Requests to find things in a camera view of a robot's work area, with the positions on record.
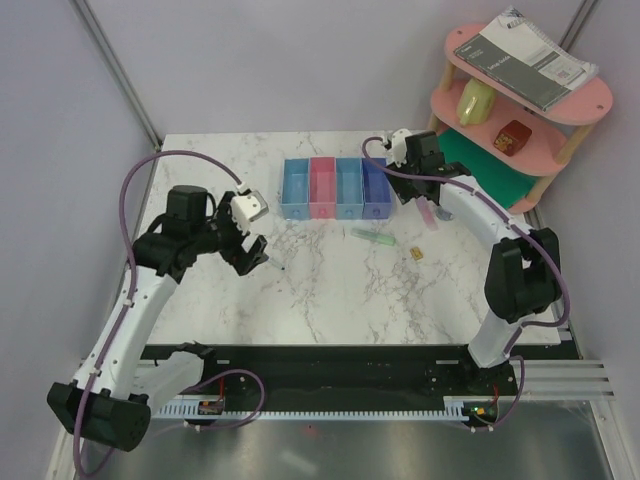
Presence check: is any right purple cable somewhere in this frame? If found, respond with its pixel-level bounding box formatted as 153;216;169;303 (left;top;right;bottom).
362;135;572;432

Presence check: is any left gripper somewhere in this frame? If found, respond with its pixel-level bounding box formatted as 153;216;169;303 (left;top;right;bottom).
191;192;268;275

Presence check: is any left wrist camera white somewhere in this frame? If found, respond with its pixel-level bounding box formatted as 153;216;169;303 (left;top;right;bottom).
230;191;269;234

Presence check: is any long green highlighter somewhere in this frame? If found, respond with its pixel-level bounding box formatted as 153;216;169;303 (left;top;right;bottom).
351;228;396;246

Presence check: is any small yellow eraser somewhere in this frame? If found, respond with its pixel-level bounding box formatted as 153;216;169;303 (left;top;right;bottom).
410;247;423;260

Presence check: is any teal blue drawer box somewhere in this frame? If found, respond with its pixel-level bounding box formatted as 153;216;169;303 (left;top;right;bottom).
336;158;364;220

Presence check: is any pink highlighter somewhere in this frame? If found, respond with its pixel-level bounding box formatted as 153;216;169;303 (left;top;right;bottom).
416;197;438;231

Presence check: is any pink three-tier shelf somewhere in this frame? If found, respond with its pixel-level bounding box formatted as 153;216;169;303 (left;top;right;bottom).
428;24;613;214

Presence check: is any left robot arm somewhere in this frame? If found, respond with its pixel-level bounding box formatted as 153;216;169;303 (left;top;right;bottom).
47;185;268;452

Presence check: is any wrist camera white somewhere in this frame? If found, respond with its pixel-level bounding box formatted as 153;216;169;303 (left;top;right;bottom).
230;191;269;234
382;128;413;167

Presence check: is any white cable duct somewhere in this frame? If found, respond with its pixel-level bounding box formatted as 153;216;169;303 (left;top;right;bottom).
152;396;497;422

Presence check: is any green folder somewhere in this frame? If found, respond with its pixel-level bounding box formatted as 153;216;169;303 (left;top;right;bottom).
438;129;536;209

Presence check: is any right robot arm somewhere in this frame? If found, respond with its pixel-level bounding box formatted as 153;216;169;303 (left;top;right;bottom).
383;129;570;394

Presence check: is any pink drawer box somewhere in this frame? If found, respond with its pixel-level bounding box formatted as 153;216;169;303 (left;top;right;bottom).
309;157;336;219

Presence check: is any red brown cube box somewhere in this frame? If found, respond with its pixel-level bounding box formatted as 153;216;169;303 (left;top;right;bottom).
493;120;532;157

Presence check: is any purple cable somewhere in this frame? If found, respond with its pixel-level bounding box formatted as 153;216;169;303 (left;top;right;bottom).
74;150;251;476
362;135;572;432

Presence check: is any grey setup guide booklet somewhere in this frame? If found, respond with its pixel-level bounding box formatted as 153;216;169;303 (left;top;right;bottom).
454;6;599;111

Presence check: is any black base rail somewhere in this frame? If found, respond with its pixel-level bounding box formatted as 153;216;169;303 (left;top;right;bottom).
139;342;584;412

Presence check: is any blue whiteboard marker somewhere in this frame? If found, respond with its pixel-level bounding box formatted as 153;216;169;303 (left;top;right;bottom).
268;258;285;271

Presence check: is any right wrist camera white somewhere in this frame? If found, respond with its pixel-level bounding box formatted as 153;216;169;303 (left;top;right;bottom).
382;128;413;167

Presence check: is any purple drawer box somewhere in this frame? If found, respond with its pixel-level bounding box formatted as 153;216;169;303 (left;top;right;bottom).
362;158;393;220

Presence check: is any light blue drawer box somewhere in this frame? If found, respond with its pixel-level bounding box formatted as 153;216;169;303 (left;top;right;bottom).
280;158;311;221

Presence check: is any jar of rubber bands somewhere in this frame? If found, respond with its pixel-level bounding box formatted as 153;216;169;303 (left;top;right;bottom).
435;208;455;221

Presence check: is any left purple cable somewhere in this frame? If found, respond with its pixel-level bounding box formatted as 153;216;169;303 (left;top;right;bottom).
74;150;251;476

